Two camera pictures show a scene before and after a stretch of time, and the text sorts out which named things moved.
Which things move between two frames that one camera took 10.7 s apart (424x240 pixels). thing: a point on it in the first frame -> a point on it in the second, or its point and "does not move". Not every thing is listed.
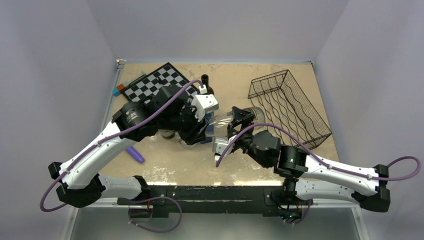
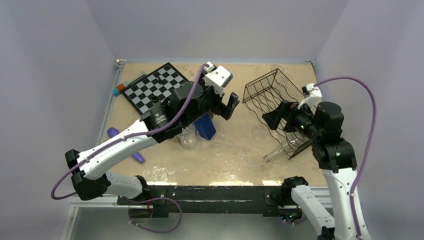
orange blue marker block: (117, 90) does not move
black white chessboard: (166, 75) does not move
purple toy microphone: (132, 151) does not move
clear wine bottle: (217, 127) -> (287, 148)
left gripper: (192, 134) -> (225, 110)
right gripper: (239, 117) -> (273, 117)
